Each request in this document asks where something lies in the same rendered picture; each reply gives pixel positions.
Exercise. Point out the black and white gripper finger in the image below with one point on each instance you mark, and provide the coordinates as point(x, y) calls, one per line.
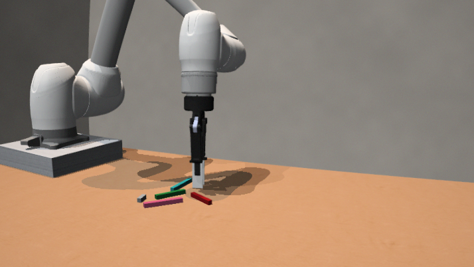
point(196, 151)
point(203, 151)

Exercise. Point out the grey rod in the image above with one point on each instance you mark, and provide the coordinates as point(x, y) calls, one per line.
point(141, 198)

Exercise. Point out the pink rod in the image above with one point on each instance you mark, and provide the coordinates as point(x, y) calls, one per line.
point(162, 202)

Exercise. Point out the red rod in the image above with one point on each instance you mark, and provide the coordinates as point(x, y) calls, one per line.
point(201, 198)

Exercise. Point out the turquoise rod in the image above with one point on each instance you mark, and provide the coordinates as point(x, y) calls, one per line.
point(181, 184)

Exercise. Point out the green rod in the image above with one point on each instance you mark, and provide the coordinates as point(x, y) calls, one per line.
point(170, 194)

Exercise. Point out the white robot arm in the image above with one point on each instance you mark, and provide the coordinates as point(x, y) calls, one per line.
point(58, 97)

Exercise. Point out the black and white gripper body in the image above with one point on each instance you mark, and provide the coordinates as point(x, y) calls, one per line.
point(198, 105)

